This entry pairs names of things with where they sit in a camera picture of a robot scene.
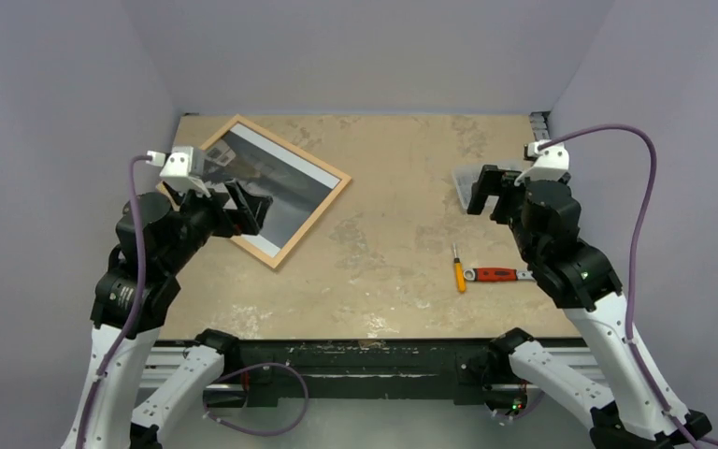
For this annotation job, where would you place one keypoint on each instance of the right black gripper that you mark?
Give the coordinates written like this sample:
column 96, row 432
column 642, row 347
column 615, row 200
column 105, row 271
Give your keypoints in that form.
column 499, row 188

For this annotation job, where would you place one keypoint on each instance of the red handled adjustable wrench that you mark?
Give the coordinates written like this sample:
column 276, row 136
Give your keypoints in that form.
column 497, row 275

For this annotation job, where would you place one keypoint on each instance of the yellow handled screwdriver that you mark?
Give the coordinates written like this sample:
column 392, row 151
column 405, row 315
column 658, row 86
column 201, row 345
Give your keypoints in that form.
column 460, row 281

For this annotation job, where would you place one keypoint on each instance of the clear plastic screw box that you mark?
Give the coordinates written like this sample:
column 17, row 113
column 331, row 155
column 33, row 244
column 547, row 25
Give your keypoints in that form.
column 464, row 176

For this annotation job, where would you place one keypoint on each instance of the wooden picture frame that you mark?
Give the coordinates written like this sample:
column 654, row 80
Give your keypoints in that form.
column 301, row 185

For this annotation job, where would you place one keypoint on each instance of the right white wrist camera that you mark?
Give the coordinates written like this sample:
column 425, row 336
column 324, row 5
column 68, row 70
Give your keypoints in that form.
column 549, row 164

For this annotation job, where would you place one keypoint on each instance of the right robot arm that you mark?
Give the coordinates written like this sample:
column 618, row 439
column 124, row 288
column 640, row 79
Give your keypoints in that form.
column 633, row 407

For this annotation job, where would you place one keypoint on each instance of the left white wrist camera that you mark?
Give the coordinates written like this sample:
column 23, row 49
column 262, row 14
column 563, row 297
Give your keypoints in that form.
column 181, row 169

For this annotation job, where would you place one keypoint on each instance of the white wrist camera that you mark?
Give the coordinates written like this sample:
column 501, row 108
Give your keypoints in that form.
column 181, row 169
column 549, row 164

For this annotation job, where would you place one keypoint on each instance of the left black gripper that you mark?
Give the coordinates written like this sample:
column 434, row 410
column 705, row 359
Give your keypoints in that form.
column 248, row 217

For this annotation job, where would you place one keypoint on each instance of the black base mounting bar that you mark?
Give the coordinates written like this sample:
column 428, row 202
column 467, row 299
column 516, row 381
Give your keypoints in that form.
column 462, row 371

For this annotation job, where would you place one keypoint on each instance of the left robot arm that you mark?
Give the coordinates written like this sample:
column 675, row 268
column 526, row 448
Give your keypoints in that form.
column 157, row 236

